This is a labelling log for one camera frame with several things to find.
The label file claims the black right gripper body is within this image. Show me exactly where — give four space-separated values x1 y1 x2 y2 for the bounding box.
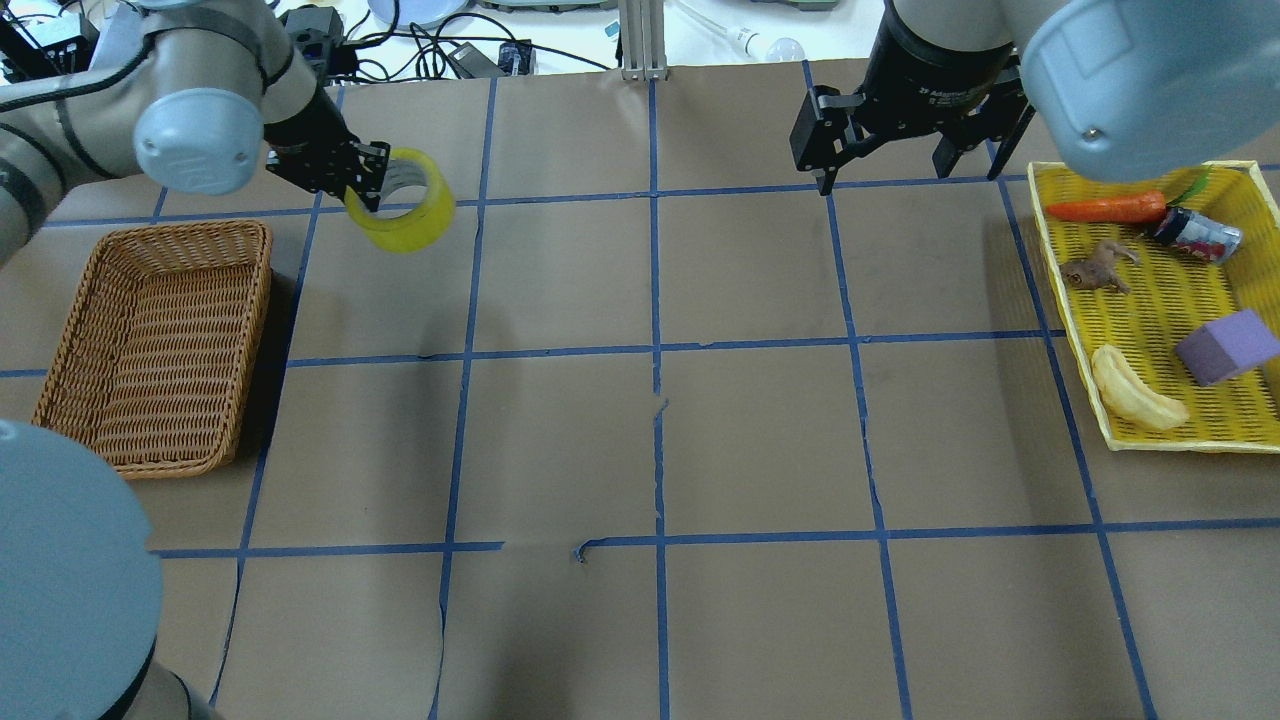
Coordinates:
788 5 1036 176

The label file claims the aluminium profile post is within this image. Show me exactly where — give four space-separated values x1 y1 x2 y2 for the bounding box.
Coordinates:
617 0 669 81

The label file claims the yellow tape roll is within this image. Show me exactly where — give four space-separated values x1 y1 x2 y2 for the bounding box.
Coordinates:
343 149 456 254

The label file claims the black power adapter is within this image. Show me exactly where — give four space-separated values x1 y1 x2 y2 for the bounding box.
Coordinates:
445 42 506 79

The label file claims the purple foam block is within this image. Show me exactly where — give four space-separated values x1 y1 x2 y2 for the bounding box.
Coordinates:
1174 307 1279 387

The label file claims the clear light bulb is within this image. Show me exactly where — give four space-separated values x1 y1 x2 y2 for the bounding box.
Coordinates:
727 27 806 63

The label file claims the yellow toy banana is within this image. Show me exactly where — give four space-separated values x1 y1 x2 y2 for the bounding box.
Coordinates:
1091 345 1190 432

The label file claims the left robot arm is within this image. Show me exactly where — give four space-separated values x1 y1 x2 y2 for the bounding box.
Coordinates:
1 1 390 719

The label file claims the orange toy carrot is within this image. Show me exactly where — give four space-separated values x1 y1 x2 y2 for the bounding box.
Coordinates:
1044 190 1169 225

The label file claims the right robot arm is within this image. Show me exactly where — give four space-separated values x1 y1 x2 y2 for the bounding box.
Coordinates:
788 1 1279 195

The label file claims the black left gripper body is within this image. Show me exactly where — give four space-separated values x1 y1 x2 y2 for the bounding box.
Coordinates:
264 86 388 151

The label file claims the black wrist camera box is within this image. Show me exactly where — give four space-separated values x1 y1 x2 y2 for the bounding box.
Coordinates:
280 4 357 85

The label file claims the small drink can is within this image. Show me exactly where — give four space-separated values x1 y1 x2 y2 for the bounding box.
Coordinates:
1148 206 1244 265

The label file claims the brown wicker basket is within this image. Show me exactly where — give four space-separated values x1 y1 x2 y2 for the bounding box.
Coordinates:
32 220 274 479

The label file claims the yellow plastic basket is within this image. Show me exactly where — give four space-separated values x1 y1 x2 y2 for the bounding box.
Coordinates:
1027 160 1279 454

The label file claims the light blue bowl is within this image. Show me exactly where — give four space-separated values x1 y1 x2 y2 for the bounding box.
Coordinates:
367 0 471 29

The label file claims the black cable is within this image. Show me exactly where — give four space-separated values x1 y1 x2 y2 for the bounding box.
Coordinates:
340 0 613 83

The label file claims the small brown toy animal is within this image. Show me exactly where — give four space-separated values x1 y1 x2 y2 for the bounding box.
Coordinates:
1059 240 1142 293

